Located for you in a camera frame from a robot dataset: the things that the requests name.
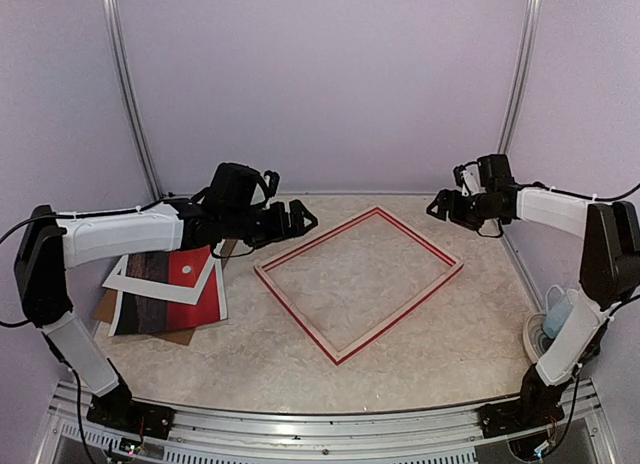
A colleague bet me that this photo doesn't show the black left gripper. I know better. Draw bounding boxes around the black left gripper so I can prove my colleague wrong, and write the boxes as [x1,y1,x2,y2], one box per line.
[224,200,318,251]

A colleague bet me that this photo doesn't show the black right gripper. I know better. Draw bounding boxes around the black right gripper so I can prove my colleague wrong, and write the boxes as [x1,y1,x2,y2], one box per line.
[427,188,501,230]

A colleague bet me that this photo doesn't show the red wooden picture frame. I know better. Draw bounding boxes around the red wooden picture frame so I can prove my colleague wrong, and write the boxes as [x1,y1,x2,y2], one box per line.
[254,206,463,365]

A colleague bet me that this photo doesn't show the red and dark photo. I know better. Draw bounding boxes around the red and dark photo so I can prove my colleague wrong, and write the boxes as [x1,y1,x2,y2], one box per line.
[108,246,229,337]

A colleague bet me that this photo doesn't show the white mat board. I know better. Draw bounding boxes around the white mat board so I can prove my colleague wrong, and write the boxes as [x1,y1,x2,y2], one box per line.
[103,247,219,306]

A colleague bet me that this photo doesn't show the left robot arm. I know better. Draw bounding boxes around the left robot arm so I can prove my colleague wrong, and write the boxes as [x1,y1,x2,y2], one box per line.
[2,199,318,429]

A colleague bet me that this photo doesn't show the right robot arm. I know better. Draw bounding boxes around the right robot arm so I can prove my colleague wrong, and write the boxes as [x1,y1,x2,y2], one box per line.
[426,184,639,428]

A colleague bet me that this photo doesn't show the white plate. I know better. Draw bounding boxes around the white plate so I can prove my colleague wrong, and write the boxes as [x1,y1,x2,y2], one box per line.
[522,313,565,364]

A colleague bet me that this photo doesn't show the brown backing board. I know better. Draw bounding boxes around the brown backing board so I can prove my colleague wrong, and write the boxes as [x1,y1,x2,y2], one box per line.
[92,238,239,347]

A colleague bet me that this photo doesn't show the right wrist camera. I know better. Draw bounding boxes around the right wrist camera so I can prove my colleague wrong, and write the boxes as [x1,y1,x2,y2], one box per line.
[453,154,515,196]

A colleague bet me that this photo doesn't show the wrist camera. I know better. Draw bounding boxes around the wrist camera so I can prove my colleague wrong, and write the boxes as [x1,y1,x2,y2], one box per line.
[453,154,515,196]
[200,162,280,216]

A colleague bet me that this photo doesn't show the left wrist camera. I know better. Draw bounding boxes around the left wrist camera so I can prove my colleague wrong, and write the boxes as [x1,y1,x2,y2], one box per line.
[200,162,280,216]

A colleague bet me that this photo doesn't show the right aluminium corner post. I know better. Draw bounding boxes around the right aluminium corner post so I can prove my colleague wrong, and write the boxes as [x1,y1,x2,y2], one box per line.
[497,0,542,155]

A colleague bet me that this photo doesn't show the aluminium corner post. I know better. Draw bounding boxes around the aluminium corner post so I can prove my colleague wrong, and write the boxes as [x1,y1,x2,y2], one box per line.
[101,0,163,199]
[497,0,542,155]

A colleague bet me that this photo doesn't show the back aluminium rail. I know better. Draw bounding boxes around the back aluminium rail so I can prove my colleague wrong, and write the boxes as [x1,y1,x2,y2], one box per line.
[159,190,496,200]

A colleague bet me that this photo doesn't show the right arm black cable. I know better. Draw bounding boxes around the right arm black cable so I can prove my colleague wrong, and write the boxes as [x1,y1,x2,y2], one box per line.
[594,183,640,205]

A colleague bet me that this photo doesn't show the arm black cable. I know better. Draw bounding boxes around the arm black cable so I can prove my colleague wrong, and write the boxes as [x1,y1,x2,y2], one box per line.
[0,206,176,330]
[594,183,640,205]

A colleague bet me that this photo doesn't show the front aluminium rail base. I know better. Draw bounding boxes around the front aluminium rail base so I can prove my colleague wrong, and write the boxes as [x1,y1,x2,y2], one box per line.
[32,379,620,463]

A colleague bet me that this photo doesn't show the left aluminium corner post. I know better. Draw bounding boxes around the left aluminium corner post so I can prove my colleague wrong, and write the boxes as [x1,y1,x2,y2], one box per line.
[101,0,163,199]

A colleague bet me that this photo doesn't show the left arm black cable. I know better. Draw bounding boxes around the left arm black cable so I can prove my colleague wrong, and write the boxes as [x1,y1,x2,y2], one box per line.
[0,206,176,330]

